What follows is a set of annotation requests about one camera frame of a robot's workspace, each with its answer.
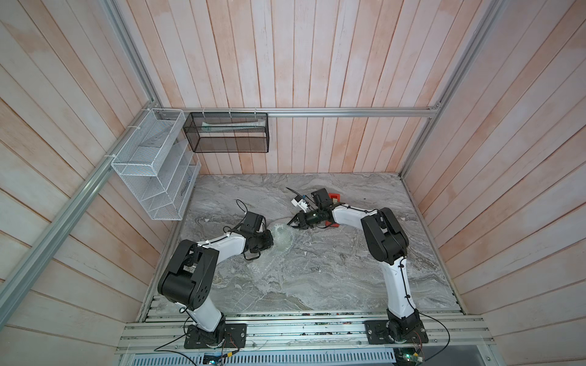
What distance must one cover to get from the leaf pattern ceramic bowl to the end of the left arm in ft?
0.15

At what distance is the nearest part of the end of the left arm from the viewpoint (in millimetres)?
755

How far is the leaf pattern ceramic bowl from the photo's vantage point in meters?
0.90
